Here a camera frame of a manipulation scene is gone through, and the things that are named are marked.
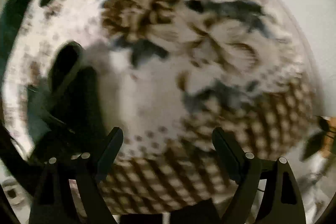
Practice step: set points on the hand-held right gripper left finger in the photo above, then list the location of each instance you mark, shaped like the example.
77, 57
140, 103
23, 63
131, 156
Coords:
110, 150

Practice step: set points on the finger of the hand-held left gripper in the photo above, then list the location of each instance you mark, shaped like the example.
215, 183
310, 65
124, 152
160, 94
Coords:
65, 64

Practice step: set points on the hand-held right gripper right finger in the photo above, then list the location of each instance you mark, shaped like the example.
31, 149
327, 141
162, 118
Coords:
225, 153

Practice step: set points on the dark blue jeans pants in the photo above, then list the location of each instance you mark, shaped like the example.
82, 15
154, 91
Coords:
15, 22

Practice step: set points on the bed with floral sheet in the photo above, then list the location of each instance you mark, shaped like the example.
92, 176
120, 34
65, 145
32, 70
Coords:
157, 82

